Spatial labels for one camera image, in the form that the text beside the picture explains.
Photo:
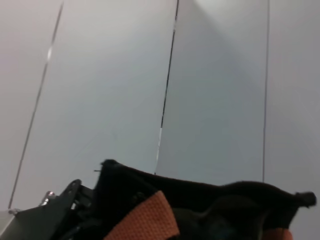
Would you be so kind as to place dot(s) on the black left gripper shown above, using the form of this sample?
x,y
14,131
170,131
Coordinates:
x,y
47,220

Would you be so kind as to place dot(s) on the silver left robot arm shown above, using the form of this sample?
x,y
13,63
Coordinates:
x,y
6,225

